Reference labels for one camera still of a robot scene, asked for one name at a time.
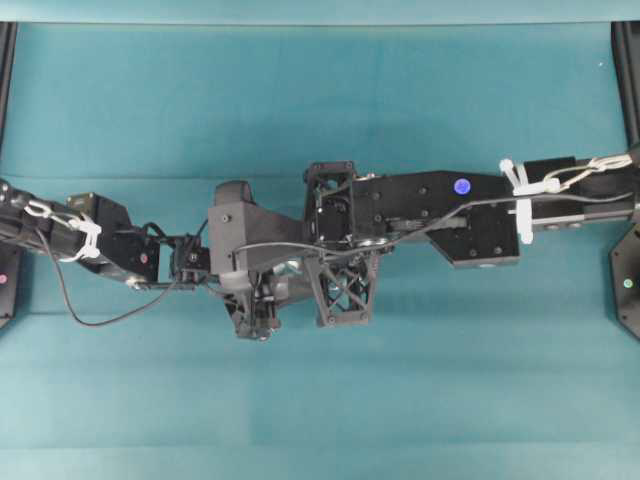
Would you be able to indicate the black metal table frame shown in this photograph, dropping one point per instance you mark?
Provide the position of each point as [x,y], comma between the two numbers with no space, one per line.
[155,120]

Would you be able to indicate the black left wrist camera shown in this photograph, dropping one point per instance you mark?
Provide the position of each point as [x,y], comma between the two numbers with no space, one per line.
[245,237]

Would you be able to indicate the silver zip bag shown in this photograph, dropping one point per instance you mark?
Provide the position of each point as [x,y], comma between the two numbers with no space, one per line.
[288,283]

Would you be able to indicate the teal table cloth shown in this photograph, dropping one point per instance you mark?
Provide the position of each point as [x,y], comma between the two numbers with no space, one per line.
[511,372]

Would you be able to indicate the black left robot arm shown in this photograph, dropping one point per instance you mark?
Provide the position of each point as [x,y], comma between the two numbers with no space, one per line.
[97,234]

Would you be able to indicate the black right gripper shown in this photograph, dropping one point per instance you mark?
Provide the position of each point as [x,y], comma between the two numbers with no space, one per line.
[342,269]

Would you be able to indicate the white zip tie right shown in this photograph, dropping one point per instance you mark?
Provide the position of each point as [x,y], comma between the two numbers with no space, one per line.
[522,189]

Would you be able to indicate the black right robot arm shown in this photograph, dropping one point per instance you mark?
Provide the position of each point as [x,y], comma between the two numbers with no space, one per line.
[473,220]

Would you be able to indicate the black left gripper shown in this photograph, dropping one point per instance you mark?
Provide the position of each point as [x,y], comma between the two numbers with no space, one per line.
[243,274]

